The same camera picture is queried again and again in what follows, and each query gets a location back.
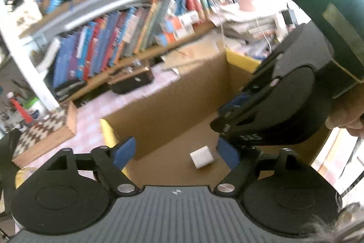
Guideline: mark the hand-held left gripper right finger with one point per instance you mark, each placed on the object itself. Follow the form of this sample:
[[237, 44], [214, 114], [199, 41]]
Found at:
[[227, 154]]

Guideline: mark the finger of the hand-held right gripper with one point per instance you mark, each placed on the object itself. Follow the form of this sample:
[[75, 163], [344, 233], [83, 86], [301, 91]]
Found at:
[[239, 127], [236, 103]]

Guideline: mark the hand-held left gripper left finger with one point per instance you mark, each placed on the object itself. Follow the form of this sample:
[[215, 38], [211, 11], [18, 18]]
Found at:
[[125, 150]]

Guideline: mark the yellow cardboard box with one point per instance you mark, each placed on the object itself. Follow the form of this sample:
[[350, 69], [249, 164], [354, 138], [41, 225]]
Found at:
[[176, 106]]

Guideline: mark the pink checked cloth desktop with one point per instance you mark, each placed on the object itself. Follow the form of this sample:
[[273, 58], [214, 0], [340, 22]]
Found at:
[[93, 109]]

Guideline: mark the person's right hand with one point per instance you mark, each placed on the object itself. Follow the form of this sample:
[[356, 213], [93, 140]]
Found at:
[[348, 112]]

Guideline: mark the small white roll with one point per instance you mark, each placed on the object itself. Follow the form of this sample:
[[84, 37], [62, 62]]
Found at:
[[201, 157]]

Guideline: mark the black case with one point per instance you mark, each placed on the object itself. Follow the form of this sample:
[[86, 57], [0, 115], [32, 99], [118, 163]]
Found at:
[[130, 82]]

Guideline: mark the stack of papers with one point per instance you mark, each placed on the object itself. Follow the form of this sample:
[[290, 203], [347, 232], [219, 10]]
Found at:
[[250, 23]]

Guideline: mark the checkered wooden chess box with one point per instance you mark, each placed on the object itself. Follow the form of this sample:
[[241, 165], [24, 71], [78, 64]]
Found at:
[[45, 132]]

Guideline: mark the orange and white carton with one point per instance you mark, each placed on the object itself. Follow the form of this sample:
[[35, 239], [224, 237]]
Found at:
[[177, 28]]

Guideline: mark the red plastic object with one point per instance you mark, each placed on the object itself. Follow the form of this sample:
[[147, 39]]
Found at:
[[21, 110]]

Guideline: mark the grey fuzzy cuff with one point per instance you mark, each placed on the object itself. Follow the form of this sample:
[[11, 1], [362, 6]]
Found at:
[[338, 223]]

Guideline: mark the wooden bookshelf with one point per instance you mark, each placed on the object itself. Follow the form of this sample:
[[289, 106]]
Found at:
[[85, 1]]

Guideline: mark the white frame post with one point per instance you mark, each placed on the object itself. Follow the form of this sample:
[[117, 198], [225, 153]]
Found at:
[[25, 60]]

